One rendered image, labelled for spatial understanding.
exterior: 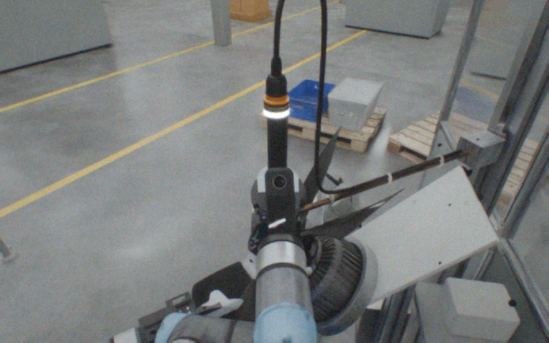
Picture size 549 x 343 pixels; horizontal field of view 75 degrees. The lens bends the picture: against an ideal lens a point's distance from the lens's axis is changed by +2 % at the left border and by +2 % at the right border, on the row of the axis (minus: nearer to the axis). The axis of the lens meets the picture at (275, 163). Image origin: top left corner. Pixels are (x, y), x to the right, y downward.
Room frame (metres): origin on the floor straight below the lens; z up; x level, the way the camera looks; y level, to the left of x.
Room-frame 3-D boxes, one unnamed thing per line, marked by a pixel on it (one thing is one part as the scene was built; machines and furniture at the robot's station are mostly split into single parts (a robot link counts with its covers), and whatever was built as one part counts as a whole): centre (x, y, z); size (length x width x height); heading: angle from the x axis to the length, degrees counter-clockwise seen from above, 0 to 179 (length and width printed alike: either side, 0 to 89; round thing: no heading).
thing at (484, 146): (0.83, -0.56, 1.36); 0.10 x 0.07 x 0.09; 117
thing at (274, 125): (0.55, 0.00, 1.50); 0.03 x 0.03 x 0.21
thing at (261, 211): (0.43, -0.01, 1.45); 0.12 x 0.08 x 0.09; 2
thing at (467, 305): (0.65, -0.60, 0.92); 0.17 x 0.16 x 0.11; 82
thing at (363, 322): (0.72, -0.37, 0.73); 0.15 x 0.09 x 0.22; 82
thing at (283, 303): (0.27, -0.01, 1.45); 0.11 x 0.08 x 0.09; 2
